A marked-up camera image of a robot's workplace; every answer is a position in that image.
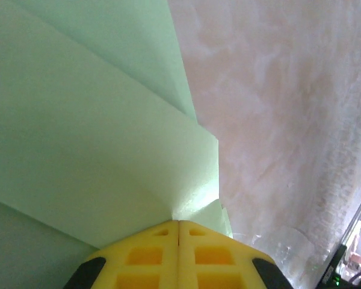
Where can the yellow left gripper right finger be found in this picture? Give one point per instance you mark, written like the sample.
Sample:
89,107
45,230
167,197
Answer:
213,259

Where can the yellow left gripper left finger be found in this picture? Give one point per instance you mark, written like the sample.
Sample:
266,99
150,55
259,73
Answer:
144,259

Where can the light green paper sheet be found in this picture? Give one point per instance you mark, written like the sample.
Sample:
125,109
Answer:
78,120

